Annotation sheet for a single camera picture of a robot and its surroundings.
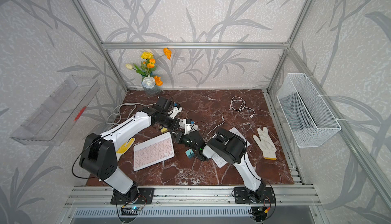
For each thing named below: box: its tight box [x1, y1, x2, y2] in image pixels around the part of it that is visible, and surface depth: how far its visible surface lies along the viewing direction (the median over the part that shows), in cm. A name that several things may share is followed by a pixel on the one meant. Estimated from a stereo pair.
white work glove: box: [253, 126, 277, 161], surface depth 92 cm
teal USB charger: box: [185, 148, 195, 159], surface depth 88 cm
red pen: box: [73, 106, 88, 122], surface depth 69 cm
